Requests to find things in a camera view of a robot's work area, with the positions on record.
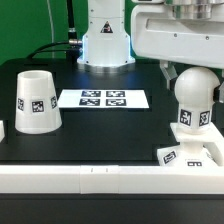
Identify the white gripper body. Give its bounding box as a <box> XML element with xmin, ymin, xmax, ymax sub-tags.
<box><xmin>131</xmin><ymin>0</ymin><xmax>224</xmax><ymax>69</ymax></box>

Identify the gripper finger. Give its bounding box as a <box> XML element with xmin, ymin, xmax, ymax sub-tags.
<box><xmin>160</xmin><ymin>60</ymin><xmax>178</xmax><ymax>90</ymax></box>
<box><xmin>213</xmin><ymin>81</ymin><xmax>224</xmax><ymax>103</ymax></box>

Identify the white lamp bulb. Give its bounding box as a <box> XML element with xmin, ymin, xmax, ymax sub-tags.
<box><xmin>174</xmin><ymin>67</ymin><xmax>220</xmax><ymax>134</ymax></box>

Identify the white lamp base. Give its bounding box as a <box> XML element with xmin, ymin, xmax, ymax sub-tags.
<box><xmin>156</xmin><ymin>122</ymin><xmax>218</xmax><ymax>168</ymax></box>

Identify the white lamp shade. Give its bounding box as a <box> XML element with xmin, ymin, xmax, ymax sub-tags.
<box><xmin>15</xmin><ymin>70</ymin><xmax>62</xmax><ymax>134</ymax></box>

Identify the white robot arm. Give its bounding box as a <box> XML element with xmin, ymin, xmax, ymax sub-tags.
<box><xmin>78</xmin><ymin>0</ymin><xmax>224</xmax><ymax>81</ymax></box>

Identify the white right fence bar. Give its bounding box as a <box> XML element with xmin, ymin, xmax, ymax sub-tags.
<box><xmin>203</xmin><ymin>123</ymin><xmax>224</xmax><ymax>167</ymax></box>

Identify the white marker sheet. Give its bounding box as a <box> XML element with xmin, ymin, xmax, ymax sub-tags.
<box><xmin>58</xmin><ymin>89</ymin><xmax>149</xmax><ymax>109</ymax></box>

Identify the white left fence piece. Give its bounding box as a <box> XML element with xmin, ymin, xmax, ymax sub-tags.
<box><xmin>0</xmin><ymin>120</ymin><xmax>5</xmax><ymax>142</ymax></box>

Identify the black cable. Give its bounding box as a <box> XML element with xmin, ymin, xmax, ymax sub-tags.
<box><xmin>25</xmin><ymin>38</ymin><xmax>83</xmax><ymax>60</ymax></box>

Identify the white thin cable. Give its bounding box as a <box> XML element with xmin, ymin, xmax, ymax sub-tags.
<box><xmin>46</xmin><ymin>0</ymin><xmax>56</xmax><ymax>60</ymax></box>

